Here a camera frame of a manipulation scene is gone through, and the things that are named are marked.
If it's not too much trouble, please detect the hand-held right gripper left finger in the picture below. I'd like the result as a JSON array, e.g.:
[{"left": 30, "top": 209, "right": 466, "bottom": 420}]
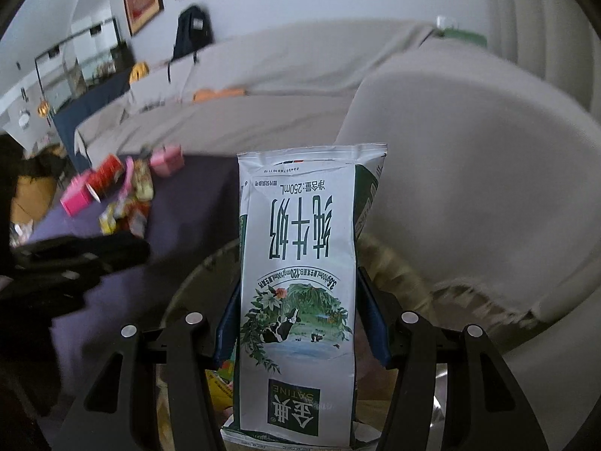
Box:
[{"left": 55, "top": 286, "right": 245, "bottom": 451}]

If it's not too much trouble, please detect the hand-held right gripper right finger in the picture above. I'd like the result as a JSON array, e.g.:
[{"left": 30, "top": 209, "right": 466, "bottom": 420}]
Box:
[{"left": 354, "top": 266, "right": 551, "bottom": 451}]

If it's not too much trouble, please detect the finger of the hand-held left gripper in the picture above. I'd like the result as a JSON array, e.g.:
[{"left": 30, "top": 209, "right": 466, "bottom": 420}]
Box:
[{"left": 27, "top": 234, "right": 152, "bottom": 283}]

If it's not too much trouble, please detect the yellow green wrapper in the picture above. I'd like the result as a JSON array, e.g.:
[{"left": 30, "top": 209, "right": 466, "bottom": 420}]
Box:
[{"left": 98, "top": 202, "right": 118, "bottom": 236}]

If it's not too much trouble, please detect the yellow snack packet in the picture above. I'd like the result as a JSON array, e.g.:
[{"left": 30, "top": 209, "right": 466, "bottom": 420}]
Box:
[{"left": 205, "top": 361, "right": 236, "bottom": 415}]

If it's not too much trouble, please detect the green white milk carton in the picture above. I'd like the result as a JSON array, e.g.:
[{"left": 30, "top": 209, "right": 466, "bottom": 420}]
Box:
[{"left": 220, "top": 141, "right": 390, "bottom": 450}]

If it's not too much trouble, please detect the bright pink toy box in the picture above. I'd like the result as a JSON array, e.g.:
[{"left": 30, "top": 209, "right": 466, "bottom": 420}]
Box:
[{"left": 59, "top": 176, "right": 97, "bottom": 218}]

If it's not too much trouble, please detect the orange beanbag chair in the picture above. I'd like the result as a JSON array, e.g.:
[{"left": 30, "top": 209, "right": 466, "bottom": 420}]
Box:
[{"left": 9, "top": 173, "right": 63, "bottom": 227}]

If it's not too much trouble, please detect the black jacket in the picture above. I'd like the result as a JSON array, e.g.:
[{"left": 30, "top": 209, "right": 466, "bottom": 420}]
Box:
[{"left": 23, "top": 147, "right": 72, "bottom": 180}]

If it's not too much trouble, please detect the purple tablecloth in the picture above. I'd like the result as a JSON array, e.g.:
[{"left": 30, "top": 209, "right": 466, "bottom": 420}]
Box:
[{"left": 9, "top": 152, "right": 246, "bottom": 433}]

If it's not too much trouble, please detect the light pink lidded box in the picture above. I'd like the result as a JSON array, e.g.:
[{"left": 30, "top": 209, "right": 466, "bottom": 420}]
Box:
[{"left": 149, "top": 146, "right": 184, "bottom": 178}]

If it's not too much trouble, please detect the dark blue covered cabinet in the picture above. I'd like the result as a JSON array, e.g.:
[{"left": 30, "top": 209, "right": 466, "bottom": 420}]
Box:
[{"left": 51, "top": 68, "right": 138, "bottom": 171}]

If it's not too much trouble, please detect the grey covered sofa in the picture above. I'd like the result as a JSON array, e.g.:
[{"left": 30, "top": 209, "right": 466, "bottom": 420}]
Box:
[{"left": 74, "top": 19, "right": 601, "bottom": 353}]

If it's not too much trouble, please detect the glass fish tank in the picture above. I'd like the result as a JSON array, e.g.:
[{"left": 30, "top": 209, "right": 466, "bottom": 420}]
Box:
[{"left": 33, "top": 16, "right": 130, "bottom": 105}]

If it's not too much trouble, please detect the orange back scratcher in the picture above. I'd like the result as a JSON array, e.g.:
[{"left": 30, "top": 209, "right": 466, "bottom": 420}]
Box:
[{"left": 193, "top": 86, "right": 248, "bottom": 103}]

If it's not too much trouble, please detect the black backpack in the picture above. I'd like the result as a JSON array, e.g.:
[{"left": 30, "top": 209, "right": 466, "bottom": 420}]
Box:
[{"left": 172, "top": 4, "right": 215, "bottom": 63}]

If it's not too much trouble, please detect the green digital clock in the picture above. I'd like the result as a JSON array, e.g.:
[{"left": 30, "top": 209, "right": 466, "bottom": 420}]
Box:
[{"left": 441, "top": 27, "right": 487, "bottom": 47}]

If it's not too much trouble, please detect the white curtain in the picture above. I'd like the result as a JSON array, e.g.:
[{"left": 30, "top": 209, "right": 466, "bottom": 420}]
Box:
[{"left": 483, "top": 0, "right": 601, "bottom": 123}]

